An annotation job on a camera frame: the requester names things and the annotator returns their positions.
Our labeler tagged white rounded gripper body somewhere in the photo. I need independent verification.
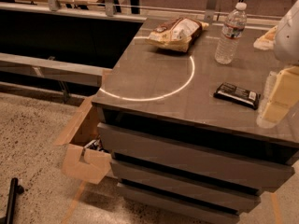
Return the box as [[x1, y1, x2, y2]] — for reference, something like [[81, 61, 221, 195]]
[[274, 0, 299, 65]]

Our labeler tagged clear plastic water bottle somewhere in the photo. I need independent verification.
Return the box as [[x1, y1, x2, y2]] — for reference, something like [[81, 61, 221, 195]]
[[215, 2, 247, 64]]

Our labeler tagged grey metal bench beam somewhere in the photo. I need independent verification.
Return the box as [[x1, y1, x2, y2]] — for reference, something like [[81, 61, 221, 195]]
[[0, 53, 111, 87]]

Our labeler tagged black rxbar chocolate bar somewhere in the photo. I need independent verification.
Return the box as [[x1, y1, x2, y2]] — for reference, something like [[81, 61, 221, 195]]
[[213, 82, 260, 110]]

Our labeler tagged open cardboard box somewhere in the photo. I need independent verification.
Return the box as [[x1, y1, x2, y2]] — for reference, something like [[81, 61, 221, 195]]
[[53, 96, 111, 184]]

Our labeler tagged brown white snack bag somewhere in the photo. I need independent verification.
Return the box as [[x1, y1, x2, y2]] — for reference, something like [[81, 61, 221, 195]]
[[146, 18, 209, 52]]

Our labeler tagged metal railing frame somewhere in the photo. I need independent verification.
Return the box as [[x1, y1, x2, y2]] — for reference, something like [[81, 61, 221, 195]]
[[0, 0, 299, 25]]

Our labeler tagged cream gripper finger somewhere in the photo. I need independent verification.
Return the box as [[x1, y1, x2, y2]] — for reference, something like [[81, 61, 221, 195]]
[[261, 66, 299, 123], [253, 26, 278, 50]]

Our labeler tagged black pole on floor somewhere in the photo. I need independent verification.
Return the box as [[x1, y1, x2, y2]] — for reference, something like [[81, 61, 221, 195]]
[[0, 177, 24, 224]]

